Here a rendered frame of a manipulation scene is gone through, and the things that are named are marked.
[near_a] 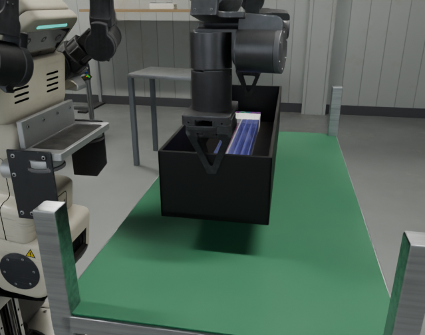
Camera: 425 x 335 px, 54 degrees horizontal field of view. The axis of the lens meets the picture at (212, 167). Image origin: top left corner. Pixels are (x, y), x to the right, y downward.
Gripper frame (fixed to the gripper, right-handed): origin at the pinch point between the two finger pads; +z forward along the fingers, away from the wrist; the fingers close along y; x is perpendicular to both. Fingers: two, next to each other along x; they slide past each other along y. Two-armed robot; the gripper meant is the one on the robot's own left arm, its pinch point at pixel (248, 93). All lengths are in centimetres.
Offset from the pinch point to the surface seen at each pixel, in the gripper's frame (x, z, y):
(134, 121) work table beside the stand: 116, 71, 208
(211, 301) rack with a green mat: -2, 14, -69
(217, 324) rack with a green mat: -4, 14, -73
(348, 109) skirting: -90, 106, 430
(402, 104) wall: -154, 98, 431
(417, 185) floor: -116, 112, 208
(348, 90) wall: -87, 82, 432
